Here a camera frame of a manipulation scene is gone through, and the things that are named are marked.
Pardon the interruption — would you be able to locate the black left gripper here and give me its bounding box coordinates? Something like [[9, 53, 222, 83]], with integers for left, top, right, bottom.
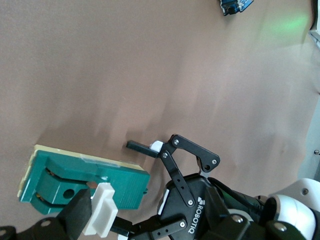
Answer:
[[111, 133, 222, 240]]

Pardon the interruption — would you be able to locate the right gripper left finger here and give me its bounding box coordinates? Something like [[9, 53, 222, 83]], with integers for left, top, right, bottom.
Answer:
[[0, 187, 94, 240]]

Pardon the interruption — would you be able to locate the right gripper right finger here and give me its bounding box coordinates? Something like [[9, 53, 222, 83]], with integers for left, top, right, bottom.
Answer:
[[206, 185, 314, 240]]

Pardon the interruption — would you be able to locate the green plastic fixture block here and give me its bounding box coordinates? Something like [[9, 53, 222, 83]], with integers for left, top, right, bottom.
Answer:
[[16, 143, 151, 238]]

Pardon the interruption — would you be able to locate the brown table mat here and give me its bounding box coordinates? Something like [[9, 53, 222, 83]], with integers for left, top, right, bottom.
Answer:
[[0, 0, 320, 240]]

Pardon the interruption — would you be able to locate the blue circuit board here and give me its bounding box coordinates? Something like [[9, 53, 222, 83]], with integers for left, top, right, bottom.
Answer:
[[219, 0, 256, 17]]

